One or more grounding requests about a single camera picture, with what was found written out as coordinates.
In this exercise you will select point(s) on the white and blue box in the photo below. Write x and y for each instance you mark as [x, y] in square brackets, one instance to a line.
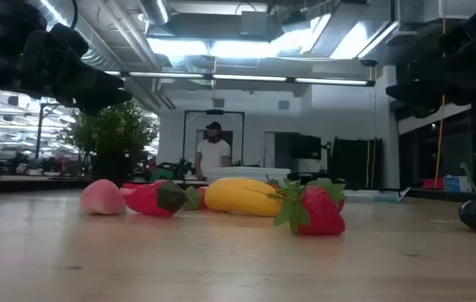
[456, 183]

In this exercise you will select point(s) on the red toy pepper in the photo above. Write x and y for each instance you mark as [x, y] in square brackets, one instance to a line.
[149, 201]

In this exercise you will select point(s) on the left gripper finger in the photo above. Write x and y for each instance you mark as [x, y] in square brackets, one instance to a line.
[101, 101]
[109, 83]

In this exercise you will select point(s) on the clear plastic tupperware container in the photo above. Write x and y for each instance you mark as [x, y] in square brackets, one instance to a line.
[248, 173]

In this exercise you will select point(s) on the pink toy peach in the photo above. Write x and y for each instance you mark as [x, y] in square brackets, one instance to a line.
[102, 197]

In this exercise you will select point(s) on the black standing panel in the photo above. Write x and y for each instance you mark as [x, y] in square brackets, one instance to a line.
[357, 163]

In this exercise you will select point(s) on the black wall television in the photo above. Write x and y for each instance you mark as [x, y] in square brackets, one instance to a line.
[307, 147]

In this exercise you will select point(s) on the person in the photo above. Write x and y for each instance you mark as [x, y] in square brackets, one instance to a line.
[212, 155]

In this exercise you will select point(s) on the yellow toy banana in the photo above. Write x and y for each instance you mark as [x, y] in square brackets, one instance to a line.
[237, 196]

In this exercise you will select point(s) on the long white tube light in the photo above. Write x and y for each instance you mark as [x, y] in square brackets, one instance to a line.
[246, 77]

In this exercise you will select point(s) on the red box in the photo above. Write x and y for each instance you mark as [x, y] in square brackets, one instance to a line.
[432, 183]

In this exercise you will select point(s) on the black metal stand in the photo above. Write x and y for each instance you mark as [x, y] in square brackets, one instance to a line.
[38, 134]

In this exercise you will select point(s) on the black background robot arm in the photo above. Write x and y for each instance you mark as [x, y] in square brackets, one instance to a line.
[181, 170]

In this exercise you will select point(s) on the clear lid with teal rim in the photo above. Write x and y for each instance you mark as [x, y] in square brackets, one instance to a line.
[372, 195]

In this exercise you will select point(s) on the silver round air duct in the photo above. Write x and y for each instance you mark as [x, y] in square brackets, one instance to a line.
[153, 10]

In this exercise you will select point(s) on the green machine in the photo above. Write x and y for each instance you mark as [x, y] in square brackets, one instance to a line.
[161, 175]

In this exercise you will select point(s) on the green artificial potted plant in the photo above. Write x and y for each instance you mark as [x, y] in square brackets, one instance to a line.
[111, 134]

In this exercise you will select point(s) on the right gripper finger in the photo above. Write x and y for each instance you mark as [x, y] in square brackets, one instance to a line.
[426, 109]
[418, 90]

